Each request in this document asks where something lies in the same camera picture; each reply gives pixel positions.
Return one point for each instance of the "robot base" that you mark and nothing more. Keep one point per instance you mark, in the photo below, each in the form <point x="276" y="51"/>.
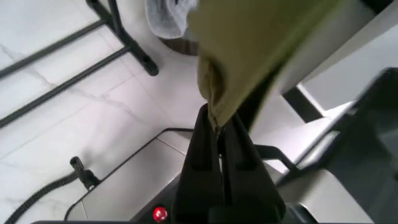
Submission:
<point x="130" y="186"/>

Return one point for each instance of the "white laundry basket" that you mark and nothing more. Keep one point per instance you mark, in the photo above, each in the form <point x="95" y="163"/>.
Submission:
<point x="183" y="46"/>

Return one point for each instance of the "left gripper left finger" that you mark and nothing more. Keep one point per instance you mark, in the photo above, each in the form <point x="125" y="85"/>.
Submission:
<point x="199" y="174"/>

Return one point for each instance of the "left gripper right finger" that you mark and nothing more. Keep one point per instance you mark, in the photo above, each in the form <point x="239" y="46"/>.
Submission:
<point x="248" y="186"/>

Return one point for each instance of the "green garment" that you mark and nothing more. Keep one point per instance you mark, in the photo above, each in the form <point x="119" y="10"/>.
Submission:
<point x="248" y="46"/>

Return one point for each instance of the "black clothes rack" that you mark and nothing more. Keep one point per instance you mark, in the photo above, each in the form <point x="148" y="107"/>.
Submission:
<point x="140" y="56"/>

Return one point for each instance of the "pale grey garment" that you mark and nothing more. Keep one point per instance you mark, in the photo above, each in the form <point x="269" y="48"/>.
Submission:
<point x="168" y="18"/>

